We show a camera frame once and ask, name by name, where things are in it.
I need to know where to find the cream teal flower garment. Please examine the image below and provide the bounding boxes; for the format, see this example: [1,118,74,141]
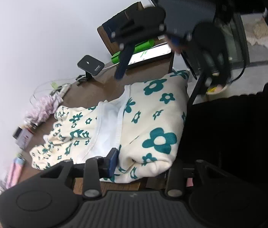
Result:
[29,70,190,184]

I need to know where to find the pink floral garment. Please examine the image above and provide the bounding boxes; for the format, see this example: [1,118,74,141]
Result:
[23,93,63,127]

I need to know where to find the light blue pink mesh garment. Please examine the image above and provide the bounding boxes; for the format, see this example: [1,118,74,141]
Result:
[5,157,26,189]

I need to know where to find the green cylinder object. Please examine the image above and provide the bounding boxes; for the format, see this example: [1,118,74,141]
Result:
[111,39,155,64]

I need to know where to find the tablet with white screen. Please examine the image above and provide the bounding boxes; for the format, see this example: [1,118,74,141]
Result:
[127,43,172,69]

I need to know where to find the brown cardboard box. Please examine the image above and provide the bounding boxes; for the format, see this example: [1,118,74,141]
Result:
[96,1,156,58]

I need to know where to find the grey tin box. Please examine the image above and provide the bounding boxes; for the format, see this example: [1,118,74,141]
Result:
[15,128,33,150]

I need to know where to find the black small box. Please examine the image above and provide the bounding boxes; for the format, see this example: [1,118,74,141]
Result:
[12,127,23,139]

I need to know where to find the black wireless charger stand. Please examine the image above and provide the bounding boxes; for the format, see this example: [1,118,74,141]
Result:
[76,55,105,85]

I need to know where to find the white charging cables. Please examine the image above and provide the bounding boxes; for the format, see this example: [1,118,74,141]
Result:
[30,76,82,105]

